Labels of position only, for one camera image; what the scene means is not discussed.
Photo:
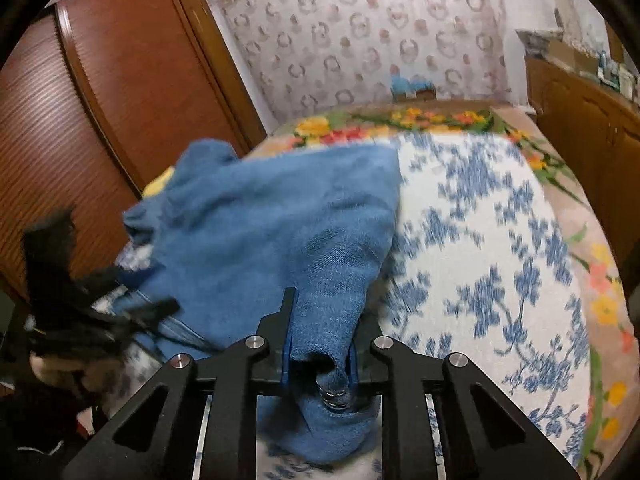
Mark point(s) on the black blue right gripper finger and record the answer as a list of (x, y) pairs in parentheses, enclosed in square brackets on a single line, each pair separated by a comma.
[(365, 371), (272, 370)]

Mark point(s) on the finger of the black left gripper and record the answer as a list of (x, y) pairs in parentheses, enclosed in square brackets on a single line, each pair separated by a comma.
[(141, 318)]

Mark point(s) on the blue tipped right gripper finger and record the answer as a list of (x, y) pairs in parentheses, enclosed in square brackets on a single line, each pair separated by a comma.
[(112, 277)]

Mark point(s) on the blue denim pants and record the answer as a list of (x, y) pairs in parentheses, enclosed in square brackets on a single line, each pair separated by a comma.
[(228, 236)]

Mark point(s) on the person's left hand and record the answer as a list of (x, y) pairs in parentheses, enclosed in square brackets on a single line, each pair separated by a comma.
[(88, 379)]

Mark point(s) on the yellow garment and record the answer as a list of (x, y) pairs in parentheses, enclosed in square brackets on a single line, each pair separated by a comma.
[(158, 184)]

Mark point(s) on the blue floral white cloth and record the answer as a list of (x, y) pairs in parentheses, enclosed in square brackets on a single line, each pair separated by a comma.
[(448, 241)]

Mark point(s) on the brown louvered wooden wardrobe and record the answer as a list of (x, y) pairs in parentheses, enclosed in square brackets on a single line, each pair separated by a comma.
[(98, 98)]

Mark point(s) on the floral brown bed blanket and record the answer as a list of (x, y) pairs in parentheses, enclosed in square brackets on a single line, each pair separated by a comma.
[(575, 219)]

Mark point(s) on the cardboard box with blue items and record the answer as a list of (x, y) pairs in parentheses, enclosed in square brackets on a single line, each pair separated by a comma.
[(416, 88)]

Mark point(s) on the pink circle patterned curtain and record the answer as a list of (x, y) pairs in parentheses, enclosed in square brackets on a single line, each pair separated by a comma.
[(311, 55)]

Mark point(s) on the long wooden sideboard cabinet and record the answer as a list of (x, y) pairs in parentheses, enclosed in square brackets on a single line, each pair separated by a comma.
[(598, 138)]

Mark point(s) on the patterned box on sideboard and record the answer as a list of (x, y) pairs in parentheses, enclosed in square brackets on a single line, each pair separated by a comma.
[(536, 42)]

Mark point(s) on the cardboard box on sideboard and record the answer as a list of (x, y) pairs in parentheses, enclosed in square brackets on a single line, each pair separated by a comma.
[(571, 60)]

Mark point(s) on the white bottle on sideboard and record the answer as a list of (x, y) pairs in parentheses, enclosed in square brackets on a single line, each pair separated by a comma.
[(626, 79)]

